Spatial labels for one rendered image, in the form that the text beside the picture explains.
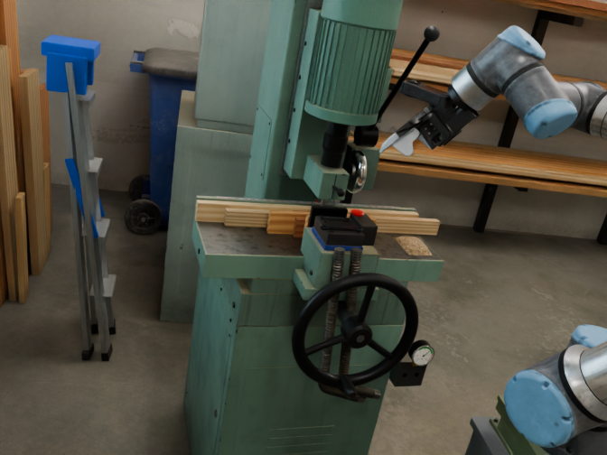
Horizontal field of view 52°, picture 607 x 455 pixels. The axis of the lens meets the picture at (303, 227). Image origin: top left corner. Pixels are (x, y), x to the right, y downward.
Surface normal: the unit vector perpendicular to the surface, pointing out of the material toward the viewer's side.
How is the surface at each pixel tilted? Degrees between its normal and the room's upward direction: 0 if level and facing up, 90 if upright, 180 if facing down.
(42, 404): 0
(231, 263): 90
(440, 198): 90
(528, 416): 94
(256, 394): 90
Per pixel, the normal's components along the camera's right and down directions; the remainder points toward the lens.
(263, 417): 0.27, 0.42
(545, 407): -0.80, 0.18
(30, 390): 0.17, -0.91
